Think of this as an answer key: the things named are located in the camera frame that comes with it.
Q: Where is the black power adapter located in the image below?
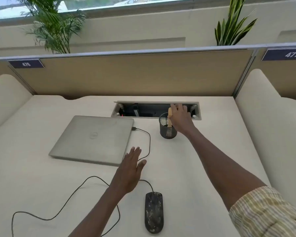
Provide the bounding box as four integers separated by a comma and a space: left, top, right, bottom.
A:
125, 104, 140, 117

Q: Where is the person's right forearm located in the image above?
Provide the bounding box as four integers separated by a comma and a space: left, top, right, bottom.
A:
181, 126, 267, 211

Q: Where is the green snake plant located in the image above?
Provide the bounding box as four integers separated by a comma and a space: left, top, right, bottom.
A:
214, 0, 258, 46

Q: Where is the striped beige shirt sleeve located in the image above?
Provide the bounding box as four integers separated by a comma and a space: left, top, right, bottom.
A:
229, 186, 296, 237

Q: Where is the black mesh pen holder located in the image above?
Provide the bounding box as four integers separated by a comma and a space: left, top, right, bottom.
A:
159, 112, 178, 139

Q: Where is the small blue number label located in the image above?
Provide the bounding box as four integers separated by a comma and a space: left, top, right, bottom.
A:
8, 59, 44, 69

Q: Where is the black computer mouse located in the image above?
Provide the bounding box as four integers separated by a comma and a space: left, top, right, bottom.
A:
145, 191, 163, 234

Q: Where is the person's left hand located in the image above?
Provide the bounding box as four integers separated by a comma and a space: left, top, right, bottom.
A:
111, 146, 147, 195

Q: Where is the large blue number label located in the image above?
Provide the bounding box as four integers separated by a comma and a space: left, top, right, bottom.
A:
261, 48, 296, 62

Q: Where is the silver laptop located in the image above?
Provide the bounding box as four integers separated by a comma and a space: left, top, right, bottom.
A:
48, 115, 135, 167

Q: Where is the cream curved side divider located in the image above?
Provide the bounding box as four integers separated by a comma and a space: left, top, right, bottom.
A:
235, 69, 296, 211
0, 74, 34, 136

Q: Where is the person's right hand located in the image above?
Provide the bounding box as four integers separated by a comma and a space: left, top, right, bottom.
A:
169, 104, 196, 136

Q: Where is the black mouse cable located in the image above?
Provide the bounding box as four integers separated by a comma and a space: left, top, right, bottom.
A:
12, 127, 155, 237

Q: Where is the grey window frame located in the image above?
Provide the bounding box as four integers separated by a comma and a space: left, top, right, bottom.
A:
0, 0, 296, 21

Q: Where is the grey desk cable tray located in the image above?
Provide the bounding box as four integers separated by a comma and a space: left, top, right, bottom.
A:
111, 101, 202, 121

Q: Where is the green palm plant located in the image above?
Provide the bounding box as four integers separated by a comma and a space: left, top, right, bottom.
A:
7, 0, 87, 55

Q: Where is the person's left forearm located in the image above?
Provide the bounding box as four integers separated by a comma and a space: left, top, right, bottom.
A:
68, 184, 129, 237

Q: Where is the beige desk partition panel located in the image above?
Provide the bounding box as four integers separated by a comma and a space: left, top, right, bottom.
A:
247, 46, 296, 102
0, 48, 260, 100

